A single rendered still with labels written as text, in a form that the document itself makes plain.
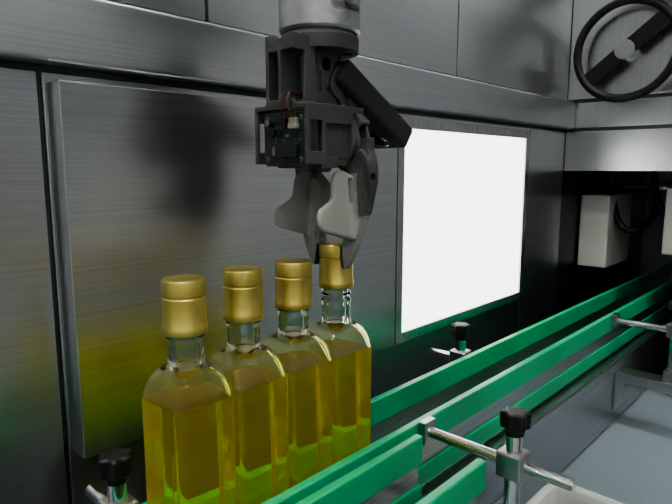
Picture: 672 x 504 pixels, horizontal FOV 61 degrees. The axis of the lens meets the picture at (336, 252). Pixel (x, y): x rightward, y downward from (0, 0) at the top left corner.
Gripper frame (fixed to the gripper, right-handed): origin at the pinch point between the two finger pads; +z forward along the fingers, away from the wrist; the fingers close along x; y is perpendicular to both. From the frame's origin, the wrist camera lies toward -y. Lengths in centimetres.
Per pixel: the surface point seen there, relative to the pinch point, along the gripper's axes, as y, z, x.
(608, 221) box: -106, 5, -9
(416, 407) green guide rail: -19.5, 23.7, -3.7
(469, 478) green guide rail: -3.7, 20.4, 13.7
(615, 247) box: -113, 12, -9
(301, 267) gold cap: 6.2, 0.6, 1.6
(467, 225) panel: -46.3, 1.5, -12.7
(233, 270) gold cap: 12.8, 0.2, 0.4
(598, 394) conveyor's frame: -63, 32, 5
